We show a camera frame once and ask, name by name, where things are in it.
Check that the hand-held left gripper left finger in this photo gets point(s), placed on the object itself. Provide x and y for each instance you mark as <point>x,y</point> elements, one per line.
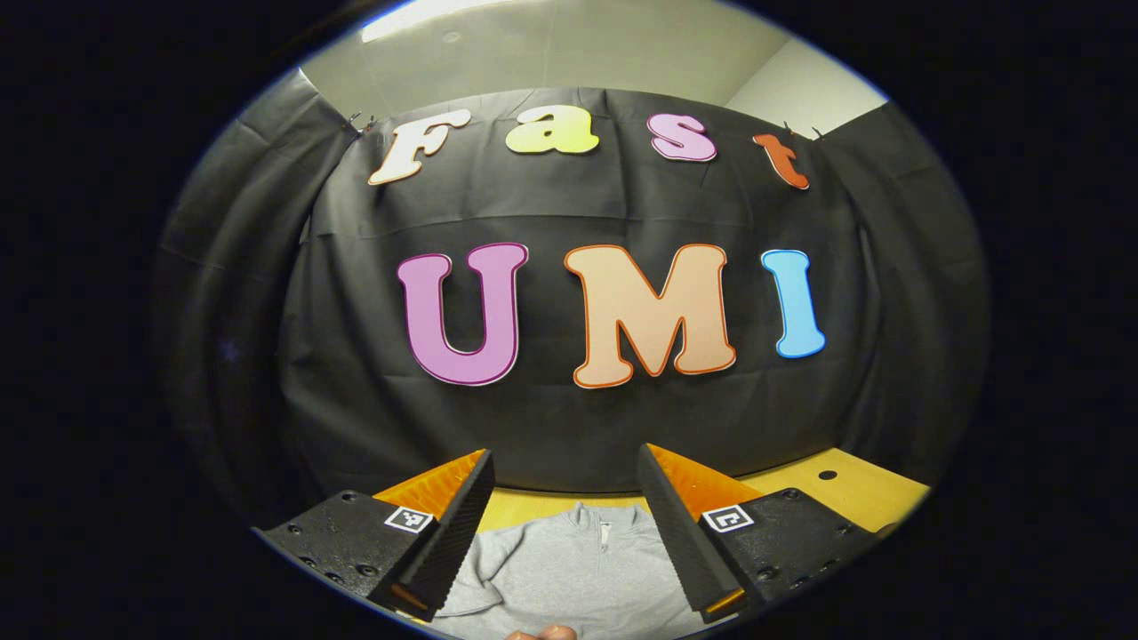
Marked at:
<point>453,542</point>

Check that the grey zip-neck sweater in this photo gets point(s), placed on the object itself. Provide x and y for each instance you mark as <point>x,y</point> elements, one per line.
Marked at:
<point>569,578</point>

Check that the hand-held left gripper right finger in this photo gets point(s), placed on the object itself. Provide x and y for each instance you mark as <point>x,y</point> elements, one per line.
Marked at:
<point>680,542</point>

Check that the black backdrop cloth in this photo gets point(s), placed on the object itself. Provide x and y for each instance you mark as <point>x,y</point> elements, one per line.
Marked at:
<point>356,356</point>

